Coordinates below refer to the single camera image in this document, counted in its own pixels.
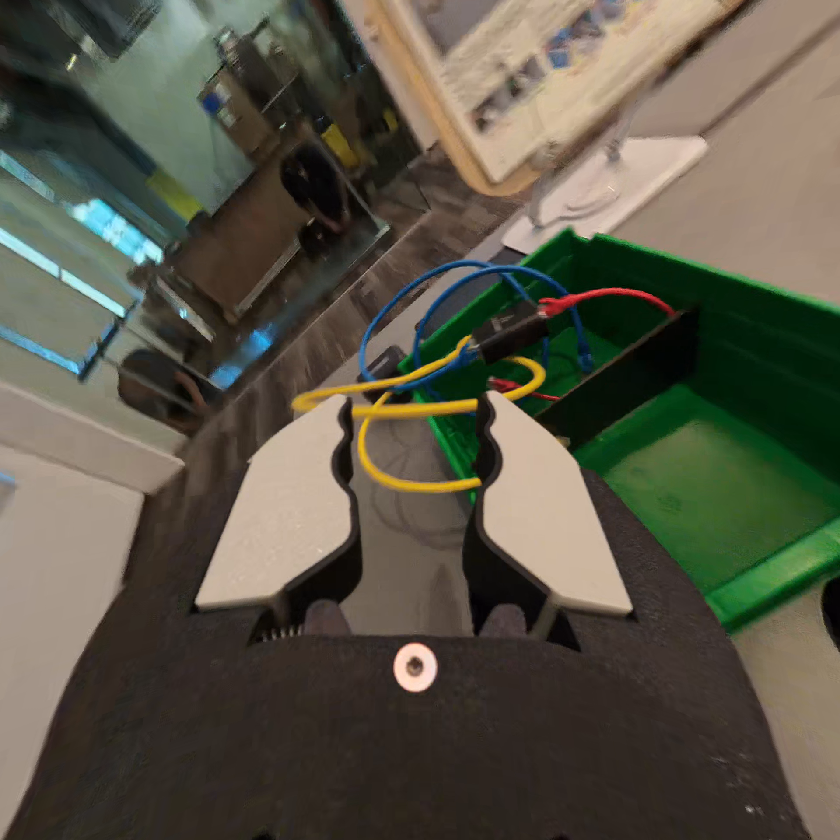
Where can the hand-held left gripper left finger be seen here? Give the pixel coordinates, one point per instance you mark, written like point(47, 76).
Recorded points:
point(282, 525)

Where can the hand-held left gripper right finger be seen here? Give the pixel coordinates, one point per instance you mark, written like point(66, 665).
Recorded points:
point(551, 525)

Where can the green plastic bin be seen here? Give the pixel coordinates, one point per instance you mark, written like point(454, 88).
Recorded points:
point(709, 512)

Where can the black ethernet splitter box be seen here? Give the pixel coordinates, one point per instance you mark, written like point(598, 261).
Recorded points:
point(508, 334)

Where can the black bin divider plate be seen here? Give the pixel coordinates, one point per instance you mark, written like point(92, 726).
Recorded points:
point(623, 380)

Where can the brown workbench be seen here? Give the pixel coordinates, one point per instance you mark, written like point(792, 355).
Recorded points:
point(249, 243)

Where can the wooden clipboard with instruction sheet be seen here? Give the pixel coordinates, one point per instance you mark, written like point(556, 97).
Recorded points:
point(558, 65)

